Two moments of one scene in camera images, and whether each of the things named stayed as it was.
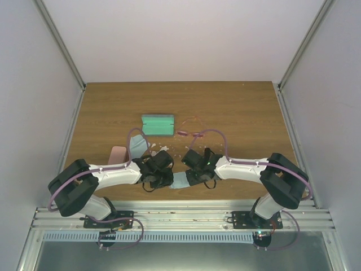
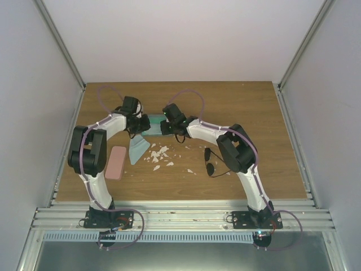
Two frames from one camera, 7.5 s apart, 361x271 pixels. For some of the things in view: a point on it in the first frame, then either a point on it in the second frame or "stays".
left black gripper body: (162, 180) → (140, 126)
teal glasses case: (157, 125) stays
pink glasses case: (118, 155) stays
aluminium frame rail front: (184, 214) stays
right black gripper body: (196, 179) → (168, 131)
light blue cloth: (138, 146) stays
